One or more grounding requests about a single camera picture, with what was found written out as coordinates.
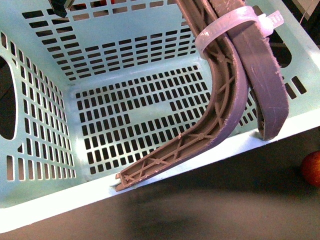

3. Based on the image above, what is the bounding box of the brown smooth left gripper finger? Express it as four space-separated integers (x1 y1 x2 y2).
210 0 289 141

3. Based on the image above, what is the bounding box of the light green plastic basket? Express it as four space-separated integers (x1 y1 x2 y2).
0 0 320 233

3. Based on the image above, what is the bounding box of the black lower display tray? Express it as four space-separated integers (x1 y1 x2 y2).
0 128 320 240

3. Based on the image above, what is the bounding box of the brown ribbed left gripper finger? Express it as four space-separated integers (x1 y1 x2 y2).
115 0 249 192

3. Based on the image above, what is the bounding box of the red apple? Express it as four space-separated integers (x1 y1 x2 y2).
301 150 320 188

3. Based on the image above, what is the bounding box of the white zip tie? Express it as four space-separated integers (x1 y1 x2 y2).
195 6 285 58

